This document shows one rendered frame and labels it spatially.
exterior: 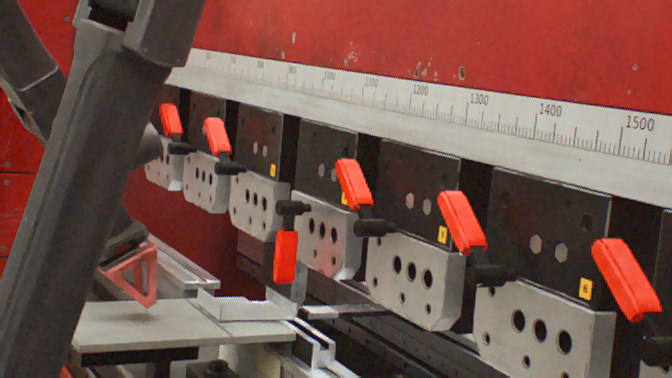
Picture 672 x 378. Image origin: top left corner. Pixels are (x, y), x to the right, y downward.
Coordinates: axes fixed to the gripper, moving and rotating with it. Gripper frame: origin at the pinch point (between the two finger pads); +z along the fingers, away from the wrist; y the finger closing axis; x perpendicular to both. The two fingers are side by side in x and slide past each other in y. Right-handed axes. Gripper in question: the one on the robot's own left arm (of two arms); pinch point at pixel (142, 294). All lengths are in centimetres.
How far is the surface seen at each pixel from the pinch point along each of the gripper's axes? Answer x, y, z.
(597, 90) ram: -27, -63, -20
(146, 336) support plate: 2.8, -7.9, 1.8
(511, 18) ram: -30, -51, -24
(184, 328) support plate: -1.9, -5.6, 4.4
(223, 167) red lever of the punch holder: -17.0, 3.3, -8.5
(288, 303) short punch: -15.6, -3.3, 9.8
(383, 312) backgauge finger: -27.2, -3.3, 18.3
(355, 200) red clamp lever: -17.6, -33.8, -10.0
